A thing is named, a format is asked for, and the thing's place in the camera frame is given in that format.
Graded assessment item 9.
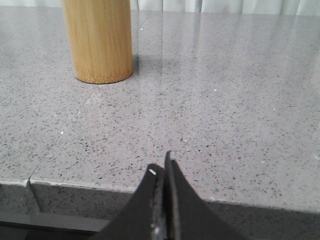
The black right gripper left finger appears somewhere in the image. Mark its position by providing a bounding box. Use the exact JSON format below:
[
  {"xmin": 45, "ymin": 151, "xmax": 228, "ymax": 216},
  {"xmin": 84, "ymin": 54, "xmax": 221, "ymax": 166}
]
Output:
[{"xmin": 93, "ymin": 164, "xmax": 165, "ymax": 240}]

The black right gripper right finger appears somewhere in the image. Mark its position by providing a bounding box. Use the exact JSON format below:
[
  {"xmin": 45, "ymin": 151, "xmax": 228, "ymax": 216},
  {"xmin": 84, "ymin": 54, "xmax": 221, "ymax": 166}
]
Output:
[{"xmin": 163, "ymin": 151, "xmax": 245, "ymax": 240}]

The bamboo wooden cylinder holder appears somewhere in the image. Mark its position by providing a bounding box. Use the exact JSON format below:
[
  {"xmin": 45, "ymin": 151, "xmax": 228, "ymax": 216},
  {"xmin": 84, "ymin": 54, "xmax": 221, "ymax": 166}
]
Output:
[{"xmin": 61, "ymin": 0, "xmax": 134, "ymax": 84}]

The white curtain backdrop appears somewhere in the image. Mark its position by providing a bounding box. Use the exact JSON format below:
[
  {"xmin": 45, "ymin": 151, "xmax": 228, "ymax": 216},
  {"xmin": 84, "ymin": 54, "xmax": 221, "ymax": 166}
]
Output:
[{"xmin": 130, "ymin": 0, "xmax": 320, "ymax": 17}]

